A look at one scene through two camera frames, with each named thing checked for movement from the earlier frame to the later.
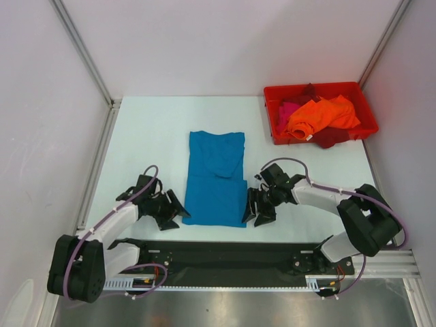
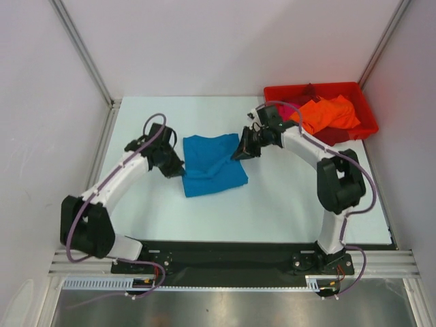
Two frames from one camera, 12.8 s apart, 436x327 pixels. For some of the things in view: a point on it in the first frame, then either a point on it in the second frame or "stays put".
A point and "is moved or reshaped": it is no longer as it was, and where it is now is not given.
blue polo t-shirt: [216, 191] is moved or reshaped
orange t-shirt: [306, 118] stays put
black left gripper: [169, 212] to [176, 167]
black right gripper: [262, 201] to [248, 144]
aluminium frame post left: [62, 12] stays put
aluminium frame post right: [395, 23] stays put
